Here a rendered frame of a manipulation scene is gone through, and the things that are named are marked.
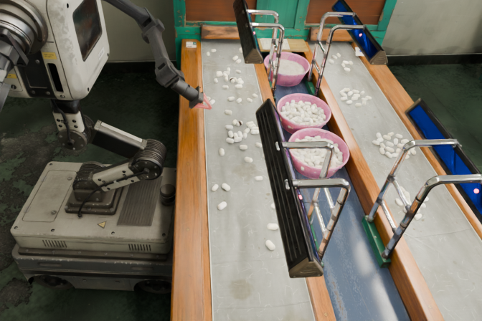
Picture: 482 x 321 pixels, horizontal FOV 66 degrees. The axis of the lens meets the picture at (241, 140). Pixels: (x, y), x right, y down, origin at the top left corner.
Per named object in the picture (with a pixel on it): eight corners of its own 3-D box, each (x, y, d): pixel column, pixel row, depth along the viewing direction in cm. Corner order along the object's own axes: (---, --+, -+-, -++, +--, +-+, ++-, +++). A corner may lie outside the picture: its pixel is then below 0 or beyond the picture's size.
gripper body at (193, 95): (201, 87, 163) (188, 77, 160) (201, 100, 156) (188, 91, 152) (192, 96, 166) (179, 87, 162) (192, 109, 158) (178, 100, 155)
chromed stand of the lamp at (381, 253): (379, 268, 130) (432, 183, 100) (361, 221, 145) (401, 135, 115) (430, 265, 132) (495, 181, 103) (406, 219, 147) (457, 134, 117)
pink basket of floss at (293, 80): (289, 95, 207) (292, 80, 201) (253, 76, 219) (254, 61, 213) (315, 77, 222) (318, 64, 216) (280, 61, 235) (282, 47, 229)
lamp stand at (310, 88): (313, 104, 202) (331, 26, 172) (304, 84, 217) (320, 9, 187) (346, 104, 204) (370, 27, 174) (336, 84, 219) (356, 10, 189)
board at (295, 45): (255, 51, 223) (255, 49, 223) (252, 39, 235) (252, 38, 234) (308, 51, 227) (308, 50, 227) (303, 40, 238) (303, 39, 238)
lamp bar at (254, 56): (244, 64, 157) (245, 49, 152) (232, 6, 203) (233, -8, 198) (262, 64, 158) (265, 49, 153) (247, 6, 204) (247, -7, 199)
